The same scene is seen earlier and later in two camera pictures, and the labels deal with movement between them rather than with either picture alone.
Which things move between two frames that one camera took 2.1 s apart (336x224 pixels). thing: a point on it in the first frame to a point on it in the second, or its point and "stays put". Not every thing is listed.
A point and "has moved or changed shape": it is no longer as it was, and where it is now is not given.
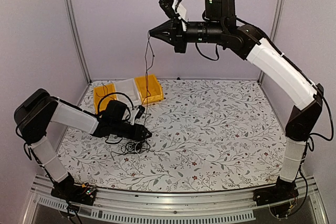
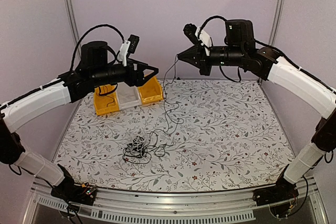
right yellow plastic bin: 154,87 stays put
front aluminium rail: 111,206 stays put
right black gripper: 176,40 to 189,54
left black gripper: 137,134 to 132,81
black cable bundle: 135,147 has moved or changed shape
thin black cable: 146,73 to 169,102
